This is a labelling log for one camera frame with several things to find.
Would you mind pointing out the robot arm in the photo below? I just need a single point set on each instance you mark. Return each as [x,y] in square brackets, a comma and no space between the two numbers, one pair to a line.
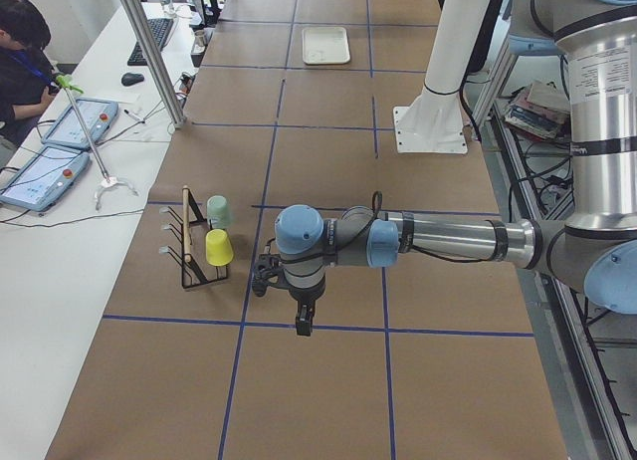
[592,251]

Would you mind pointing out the yellow cup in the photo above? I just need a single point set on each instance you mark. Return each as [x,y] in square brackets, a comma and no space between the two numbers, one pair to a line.
[219,251]

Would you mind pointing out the black computer mouse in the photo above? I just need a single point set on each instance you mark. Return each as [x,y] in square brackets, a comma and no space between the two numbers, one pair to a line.
[130,79]

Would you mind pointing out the cream bear tray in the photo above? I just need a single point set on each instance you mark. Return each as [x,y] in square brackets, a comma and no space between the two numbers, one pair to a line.
[325,46]

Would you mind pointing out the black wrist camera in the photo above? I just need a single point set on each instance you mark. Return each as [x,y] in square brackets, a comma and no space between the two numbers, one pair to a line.
[267,273]

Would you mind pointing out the stack of books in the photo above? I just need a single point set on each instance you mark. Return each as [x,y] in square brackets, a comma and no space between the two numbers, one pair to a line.
[539,109]

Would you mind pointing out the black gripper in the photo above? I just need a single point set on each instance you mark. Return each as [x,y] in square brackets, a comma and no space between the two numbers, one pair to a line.
[305,296]

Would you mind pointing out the lower teach pendant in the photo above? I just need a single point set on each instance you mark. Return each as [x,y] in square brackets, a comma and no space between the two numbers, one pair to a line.
[45,178]

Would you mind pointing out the metal cup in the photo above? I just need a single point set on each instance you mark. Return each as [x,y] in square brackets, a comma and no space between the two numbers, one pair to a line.
[200,42]

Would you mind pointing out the black wire cup rack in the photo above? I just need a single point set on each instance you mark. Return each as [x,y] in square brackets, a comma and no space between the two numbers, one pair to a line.
[189,227]

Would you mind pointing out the aluminium frame post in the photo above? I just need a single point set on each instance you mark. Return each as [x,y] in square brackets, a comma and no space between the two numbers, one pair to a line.
[141,29]

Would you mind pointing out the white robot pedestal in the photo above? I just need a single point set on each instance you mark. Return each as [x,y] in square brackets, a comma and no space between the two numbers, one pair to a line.
[433,123]

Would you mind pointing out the seated person in black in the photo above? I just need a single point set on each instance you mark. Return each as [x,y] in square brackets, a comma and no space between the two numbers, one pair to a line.
[27,76]

